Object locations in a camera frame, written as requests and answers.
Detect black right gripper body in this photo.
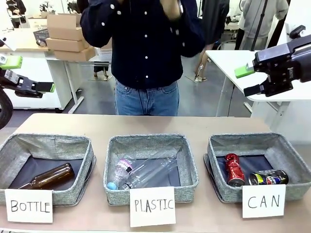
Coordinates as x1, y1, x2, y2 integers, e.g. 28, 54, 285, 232
254, 35, 311, 98

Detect crushed red soda can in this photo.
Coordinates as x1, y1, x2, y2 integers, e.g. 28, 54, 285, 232
224, 153, 245, 187

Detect brown glass bottle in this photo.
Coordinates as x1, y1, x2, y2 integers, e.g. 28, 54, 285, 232
17, 162, 75, 190

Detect dark blue yellow soda can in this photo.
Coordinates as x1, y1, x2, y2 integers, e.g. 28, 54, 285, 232
248, 169, 289, 187

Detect small bottle with blue cap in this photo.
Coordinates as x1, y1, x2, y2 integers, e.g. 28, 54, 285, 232
106, 157, 137, 190

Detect large clear plastic bottle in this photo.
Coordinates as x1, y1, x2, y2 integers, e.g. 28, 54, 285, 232
119, 148, 178, 190

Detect person's right forearm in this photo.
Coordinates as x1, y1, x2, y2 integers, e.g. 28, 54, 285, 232
80, 0, 120, 48

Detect person's left forearm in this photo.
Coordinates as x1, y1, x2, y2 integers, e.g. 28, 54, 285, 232
167, 0, 207, 58

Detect grey fabric basket can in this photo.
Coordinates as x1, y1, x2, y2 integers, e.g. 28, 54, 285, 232
203, 132, 311, 203

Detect grey fabric basket bottle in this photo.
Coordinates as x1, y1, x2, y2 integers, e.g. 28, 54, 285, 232
0, 133, 97, 206

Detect paper sign reading can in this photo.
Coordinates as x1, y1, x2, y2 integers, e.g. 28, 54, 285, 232
242, 183, 286, 218

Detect grey fabric basket plastic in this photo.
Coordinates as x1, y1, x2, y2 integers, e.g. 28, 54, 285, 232
103, 133, 199, 206

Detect person's left hand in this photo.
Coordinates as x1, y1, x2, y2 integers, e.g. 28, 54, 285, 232
160, 0, 182, 22

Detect white side table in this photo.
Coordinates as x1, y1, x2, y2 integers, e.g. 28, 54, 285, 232
205, 50, 311, 136

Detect white desk with wooden top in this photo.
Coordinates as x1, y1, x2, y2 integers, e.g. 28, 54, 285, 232
0, 28, 85, 114

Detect background person in white hoodie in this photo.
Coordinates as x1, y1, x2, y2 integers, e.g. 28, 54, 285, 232
237, 0, 289, 51

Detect white plastic crate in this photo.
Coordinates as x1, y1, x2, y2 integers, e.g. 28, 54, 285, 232
96, 47, 113, 63
28, 17, 49, 30

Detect background person in black top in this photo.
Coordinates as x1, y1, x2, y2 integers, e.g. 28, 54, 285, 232
5, 0, 27, 29

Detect closed flat cardboard box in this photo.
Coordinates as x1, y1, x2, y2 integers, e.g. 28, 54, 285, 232
45, 37, 89, 53
53, 46, 96, 62

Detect black tripod pole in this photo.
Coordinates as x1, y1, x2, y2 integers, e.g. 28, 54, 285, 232
251, 0, 267, 51

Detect background person in dark coat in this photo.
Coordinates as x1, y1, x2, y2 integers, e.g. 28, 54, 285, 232
193, 0, 230, 83

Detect open cardboard box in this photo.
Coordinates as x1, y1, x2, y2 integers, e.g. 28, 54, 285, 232
46, 13, 85, 41

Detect background person's bare legs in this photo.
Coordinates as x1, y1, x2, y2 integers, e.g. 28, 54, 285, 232
93, 62, 109, 79

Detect person in dark buttoned shirt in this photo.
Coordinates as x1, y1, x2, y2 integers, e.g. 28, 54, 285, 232
79, 0, 207, 117

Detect paper sign reading bottle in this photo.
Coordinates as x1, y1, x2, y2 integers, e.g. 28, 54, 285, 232
4, 188, 53, 223

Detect paper sign reading plastic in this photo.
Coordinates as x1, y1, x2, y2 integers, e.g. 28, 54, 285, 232
129, 186, 176, 228

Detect thin black hanging cable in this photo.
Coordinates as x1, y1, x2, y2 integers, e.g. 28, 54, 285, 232
227, 83, 236, 117

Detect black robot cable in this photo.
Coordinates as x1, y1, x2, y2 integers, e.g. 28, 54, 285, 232
0, 86, 13, 130

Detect dark wire basket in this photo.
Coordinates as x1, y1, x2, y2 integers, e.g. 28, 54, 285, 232
33, 28, 50, 46

